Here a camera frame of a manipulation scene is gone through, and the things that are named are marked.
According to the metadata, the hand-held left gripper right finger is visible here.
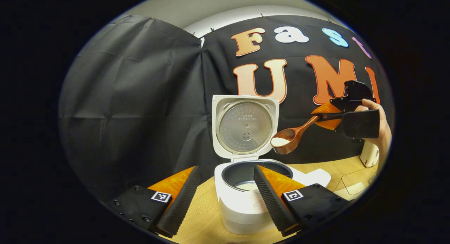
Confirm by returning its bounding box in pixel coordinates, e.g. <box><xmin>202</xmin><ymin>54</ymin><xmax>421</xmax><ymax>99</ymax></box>
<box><xmin>253</xmin><ymin>164</ymin><xmax>348</xmax><ymax>237</ymax></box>

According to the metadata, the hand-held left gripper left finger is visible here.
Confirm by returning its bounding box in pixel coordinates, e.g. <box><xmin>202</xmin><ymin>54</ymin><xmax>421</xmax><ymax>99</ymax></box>
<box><xmin>107</xmin><ymin>166</ymin><xmax>201</xmax><ymax>238</ymax></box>

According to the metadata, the white rice cooker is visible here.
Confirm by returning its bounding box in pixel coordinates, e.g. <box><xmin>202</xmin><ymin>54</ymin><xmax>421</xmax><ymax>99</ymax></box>
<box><xmin>212</xmin><ymin>95</ymin><xmax>332</xmax><ymax>235</ymax></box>

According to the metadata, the white rice scoop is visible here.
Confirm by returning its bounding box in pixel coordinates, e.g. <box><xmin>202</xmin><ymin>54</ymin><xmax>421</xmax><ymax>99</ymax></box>
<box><xmin>271</xmin><ymin>137</ymin><xmax>291</xmax><ymax>148</ymax></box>

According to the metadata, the brown wooden spoon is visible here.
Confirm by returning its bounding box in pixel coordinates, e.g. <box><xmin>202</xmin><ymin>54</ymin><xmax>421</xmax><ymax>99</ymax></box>
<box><xmin>270</xmin><ymin>115</ymin><xmax>320</xmax><ymax>155</ymax></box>

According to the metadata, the white toaster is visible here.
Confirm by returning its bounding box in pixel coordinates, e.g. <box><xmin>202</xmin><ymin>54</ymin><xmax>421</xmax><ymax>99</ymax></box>
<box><xmin>360</xmin><ymin>141</ymin><xmax>380</xmax><ymax>168</ymax></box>

